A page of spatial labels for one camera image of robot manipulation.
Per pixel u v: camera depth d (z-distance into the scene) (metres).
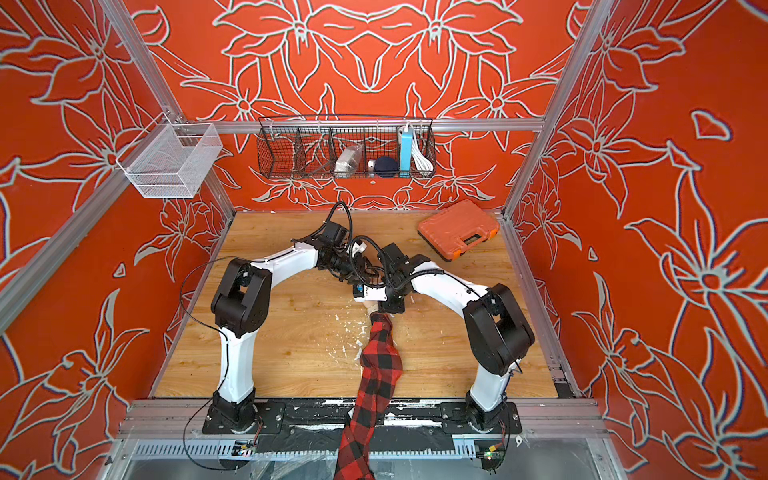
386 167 0.95
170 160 0.92
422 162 0.91
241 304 0.54
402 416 0.74
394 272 0.71
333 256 0.81
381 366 0.78
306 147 1.00
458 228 1.07
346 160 0.92
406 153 0.87
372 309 0.88
